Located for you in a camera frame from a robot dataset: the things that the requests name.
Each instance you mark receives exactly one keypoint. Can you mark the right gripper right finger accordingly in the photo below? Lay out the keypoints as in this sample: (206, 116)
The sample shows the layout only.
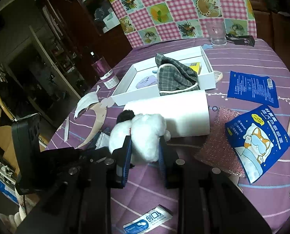
(171, 166)

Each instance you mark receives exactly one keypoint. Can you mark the white shallow box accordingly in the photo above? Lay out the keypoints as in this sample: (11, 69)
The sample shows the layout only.
(126, 90)

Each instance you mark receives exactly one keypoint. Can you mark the dark wooden cabinet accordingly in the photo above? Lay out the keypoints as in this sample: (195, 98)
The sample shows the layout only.
(80, 26)

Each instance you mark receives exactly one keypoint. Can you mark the small lilac pouch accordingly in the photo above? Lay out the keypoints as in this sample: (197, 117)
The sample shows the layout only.
(146, 81)

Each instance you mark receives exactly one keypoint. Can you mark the white plush toy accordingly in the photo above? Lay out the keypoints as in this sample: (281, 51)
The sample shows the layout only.
(145, 132)

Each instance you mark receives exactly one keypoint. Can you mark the pink glitter sponge cloth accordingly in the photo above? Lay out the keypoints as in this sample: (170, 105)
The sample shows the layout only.
(216, 150)

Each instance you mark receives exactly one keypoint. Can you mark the pink checkered patchwork cushion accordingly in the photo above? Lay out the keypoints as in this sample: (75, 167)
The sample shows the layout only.
(146, 22)

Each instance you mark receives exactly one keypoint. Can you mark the purple spray bottle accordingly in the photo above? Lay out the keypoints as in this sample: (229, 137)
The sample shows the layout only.
(104, 71)

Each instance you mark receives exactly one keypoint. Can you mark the white blue bandage sachet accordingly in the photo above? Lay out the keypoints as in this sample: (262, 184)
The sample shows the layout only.
(148, 221)

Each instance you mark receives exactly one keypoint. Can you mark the blue eye mask packet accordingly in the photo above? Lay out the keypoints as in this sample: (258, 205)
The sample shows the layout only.
(258, 139)

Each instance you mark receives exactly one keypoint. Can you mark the yellow printed packet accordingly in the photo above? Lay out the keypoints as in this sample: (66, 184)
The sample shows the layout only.
(195, 66)

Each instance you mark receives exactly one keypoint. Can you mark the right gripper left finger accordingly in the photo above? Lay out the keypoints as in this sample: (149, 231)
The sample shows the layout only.
(118, 165)

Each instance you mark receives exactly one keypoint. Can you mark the purple striped bedsheet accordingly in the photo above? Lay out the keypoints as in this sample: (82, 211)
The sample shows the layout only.
(270, 194)

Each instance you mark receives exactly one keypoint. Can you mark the clear drinking glass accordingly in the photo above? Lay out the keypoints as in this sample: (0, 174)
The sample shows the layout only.
(217, 33)

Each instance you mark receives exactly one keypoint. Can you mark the grey plaid slipper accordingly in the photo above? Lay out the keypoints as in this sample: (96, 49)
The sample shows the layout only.
(174, 77)

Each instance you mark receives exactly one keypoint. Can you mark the blue foil packet back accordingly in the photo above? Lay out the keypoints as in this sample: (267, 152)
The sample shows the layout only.
(254, 88)

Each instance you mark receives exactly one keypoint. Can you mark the black strap buckle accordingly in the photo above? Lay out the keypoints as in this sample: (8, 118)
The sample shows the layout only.
(241, 40)

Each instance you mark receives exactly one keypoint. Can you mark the white face mask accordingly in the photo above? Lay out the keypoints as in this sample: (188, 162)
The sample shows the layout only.
(87, 100)

